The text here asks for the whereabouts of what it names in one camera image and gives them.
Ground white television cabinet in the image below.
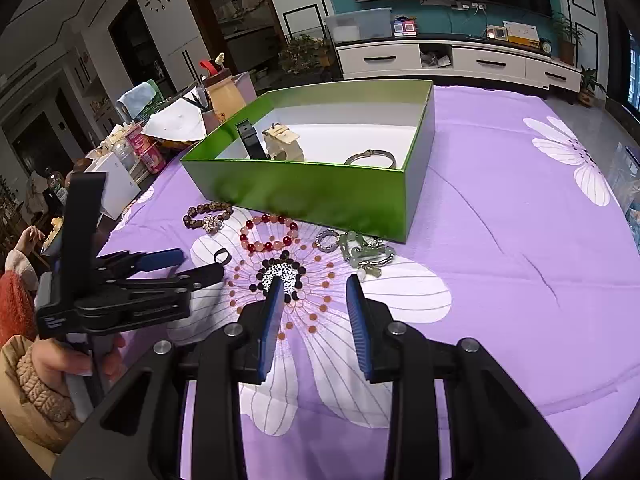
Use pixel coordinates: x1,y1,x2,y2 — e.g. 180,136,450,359
335,35,583,92

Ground small potted plant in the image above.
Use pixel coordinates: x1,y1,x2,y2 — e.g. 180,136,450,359
580,66,608,108

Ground leafy floor plants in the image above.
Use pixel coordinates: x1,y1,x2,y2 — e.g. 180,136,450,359
277,34,335,75

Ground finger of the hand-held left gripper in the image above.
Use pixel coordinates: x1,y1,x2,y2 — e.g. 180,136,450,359
120,262,225,292
97,248,185,276

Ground red and pink bead bracelet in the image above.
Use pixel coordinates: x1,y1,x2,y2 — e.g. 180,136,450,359
239,213,300,255

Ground person's left forearm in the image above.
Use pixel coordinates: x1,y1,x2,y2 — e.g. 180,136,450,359
0,335,83,476

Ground purple floral tablecloth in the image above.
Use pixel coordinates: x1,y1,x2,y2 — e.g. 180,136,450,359
92,82,640,480

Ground green tissue pack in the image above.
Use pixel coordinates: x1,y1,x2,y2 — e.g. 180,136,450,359
116,80,166,121

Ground yellow desk calendar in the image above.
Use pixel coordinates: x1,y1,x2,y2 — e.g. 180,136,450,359
502,20,541,48

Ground green jade bead bracelet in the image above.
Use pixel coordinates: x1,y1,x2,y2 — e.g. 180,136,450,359
340,230,397,281

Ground clear plastic storage box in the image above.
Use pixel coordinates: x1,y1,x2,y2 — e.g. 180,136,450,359
325,7,393,43

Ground tall potted plant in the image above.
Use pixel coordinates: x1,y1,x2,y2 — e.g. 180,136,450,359
552,12,583,66

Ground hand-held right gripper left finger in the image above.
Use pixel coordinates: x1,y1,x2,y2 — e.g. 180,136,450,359
52,275,288,480

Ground green cardboard box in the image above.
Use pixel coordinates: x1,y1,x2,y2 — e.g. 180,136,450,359
180,79,436,245

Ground silver bangle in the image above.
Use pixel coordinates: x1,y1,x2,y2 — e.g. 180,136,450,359
344,149,397,170

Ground small silver beaded ring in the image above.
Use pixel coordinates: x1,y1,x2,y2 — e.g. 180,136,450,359
315,229,342,253

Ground person's left hand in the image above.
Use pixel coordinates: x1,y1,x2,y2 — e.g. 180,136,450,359
31,332,127,385

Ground pink snack packs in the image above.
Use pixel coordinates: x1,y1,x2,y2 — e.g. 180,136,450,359
125,125,163,175

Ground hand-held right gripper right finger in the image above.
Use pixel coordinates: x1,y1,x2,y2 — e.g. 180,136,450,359
346,275,581,480

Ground white paper sheet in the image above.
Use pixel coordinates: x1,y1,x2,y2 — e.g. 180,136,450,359
141,96,208,142

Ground black strap watch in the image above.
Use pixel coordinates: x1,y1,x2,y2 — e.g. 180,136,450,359
235,119,268,161

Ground beige bottle with brown lid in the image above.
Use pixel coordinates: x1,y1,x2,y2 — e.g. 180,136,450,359
202,57,248,116

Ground brown bead bracelet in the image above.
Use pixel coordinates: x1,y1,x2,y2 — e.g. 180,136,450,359
182,201,234,235

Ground cream strap watch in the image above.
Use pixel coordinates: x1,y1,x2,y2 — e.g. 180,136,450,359
262,124,305,162

